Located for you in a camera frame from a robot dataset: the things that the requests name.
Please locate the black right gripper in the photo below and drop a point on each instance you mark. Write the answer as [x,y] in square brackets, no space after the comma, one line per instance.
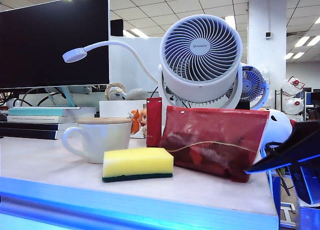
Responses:
[308,130]

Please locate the yellow green cleaning sponge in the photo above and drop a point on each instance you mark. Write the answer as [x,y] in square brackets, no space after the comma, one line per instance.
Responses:
[137,160]

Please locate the white round plush toy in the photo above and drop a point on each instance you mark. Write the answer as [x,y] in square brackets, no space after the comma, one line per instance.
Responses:
[277,130]

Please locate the blue printed carton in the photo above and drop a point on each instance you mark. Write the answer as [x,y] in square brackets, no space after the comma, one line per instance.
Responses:
[310,220]

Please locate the red translucent zip pouch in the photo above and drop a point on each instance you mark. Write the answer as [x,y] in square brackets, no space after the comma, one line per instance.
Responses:
[212,140]

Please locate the small white desk fan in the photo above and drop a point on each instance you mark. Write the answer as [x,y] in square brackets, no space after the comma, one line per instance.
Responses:
[253,86]

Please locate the red cosmetic tube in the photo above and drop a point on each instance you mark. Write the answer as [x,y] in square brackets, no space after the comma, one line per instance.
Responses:
[153,120]

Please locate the large white desk fan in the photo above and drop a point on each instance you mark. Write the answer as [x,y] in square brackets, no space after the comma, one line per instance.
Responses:
[200,47]

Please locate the orange-haired anime figurine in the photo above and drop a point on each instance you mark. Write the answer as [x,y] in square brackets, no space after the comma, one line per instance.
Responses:
[143,120]

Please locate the small orange fox figurine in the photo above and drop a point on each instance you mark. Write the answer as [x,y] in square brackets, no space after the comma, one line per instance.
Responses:
[135,122]

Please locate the white desk organizer box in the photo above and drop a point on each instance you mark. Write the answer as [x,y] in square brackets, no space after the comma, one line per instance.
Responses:
[117,108]

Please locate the white partition panel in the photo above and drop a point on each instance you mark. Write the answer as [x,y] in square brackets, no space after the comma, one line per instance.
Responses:
[135,65]

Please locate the white ceramic mug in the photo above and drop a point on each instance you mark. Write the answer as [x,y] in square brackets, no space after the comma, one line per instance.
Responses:
[105,142]

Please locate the grey plush animal toy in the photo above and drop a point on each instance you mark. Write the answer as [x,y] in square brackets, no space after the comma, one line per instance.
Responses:
[115,92]

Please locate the white gooseneck desk lamp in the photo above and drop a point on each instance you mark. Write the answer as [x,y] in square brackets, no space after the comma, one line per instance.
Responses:
[75,55]

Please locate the white book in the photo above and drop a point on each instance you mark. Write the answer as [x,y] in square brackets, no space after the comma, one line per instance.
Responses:
[37,119]

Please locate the teal book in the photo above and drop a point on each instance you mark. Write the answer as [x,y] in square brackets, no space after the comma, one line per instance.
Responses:
[37,112]

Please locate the black hardcover book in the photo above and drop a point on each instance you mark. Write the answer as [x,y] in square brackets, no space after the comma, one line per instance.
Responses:
[25,134]
[25,126]

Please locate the black computer monitor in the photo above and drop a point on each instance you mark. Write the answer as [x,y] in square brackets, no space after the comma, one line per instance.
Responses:
[50,40]

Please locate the small wall sensor box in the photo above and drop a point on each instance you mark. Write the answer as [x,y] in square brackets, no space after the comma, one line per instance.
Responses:
[268,35]

